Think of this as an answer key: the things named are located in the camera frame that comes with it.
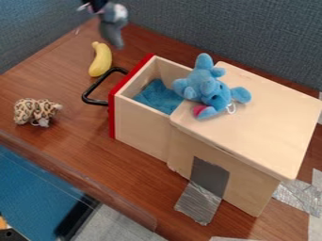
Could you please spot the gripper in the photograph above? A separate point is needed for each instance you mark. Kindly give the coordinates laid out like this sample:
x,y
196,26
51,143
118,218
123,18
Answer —
x,y
95,4

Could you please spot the drawer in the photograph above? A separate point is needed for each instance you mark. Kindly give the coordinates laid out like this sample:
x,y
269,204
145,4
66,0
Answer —
x,y
138,125

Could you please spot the yellow toy banana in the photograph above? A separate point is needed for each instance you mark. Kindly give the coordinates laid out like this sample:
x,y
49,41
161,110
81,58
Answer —
x,y
102,60

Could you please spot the blue cloth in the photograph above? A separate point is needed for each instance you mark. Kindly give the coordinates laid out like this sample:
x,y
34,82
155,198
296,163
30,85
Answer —
x,y
158,97

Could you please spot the spotted plush animal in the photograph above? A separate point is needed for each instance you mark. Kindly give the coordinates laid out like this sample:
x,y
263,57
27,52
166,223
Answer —
x,y
33,110

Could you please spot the blue plush animal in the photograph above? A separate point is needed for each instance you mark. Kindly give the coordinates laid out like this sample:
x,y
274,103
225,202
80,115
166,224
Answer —
x,y
206,88

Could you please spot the cabinet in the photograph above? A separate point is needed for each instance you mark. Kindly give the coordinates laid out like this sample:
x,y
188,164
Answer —
x,y
260,125

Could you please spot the silver tape strip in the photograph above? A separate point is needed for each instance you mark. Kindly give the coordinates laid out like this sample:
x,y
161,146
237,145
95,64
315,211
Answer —
x,y
302,195
204,191

